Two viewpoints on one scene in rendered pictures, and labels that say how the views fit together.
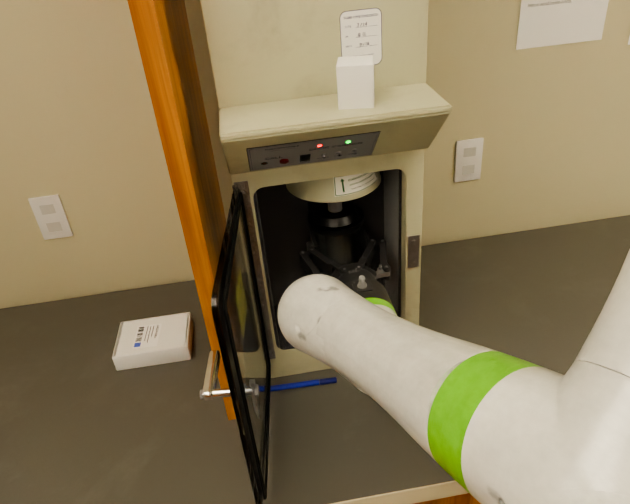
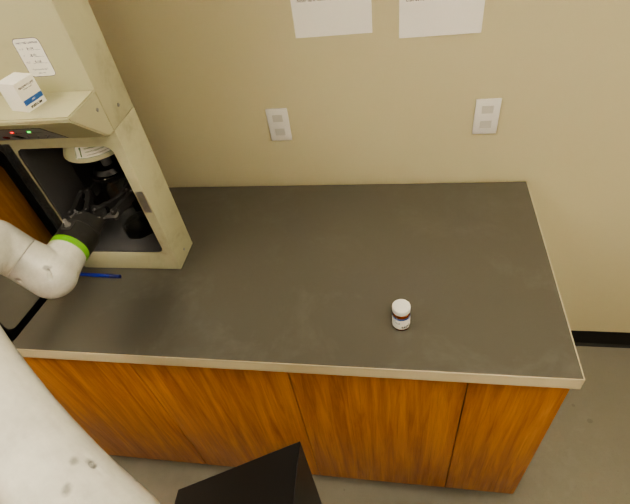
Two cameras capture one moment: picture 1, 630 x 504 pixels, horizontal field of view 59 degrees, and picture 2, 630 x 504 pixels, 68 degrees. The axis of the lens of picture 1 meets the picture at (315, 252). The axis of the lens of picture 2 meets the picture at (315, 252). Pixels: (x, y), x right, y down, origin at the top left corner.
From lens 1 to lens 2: 93 cm
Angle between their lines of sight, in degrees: 20
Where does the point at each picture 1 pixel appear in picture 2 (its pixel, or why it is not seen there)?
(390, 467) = (106, 338)
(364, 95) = (19, 103)
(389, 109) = (34, 115)
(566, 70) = (346, 57)
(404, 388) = not seen: outside the picture
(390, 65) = (63, 76)
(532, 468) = not seen: outside the picture
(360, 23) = (28, 47)
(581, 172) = (381, 143)
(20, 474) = not seen: outside the picture
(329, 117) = not seen: outside the picture
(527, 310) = (276, 251)
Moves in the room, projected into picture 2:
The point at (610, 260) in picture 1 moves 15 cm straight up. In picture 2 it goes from (372, 221) to (370, 182)
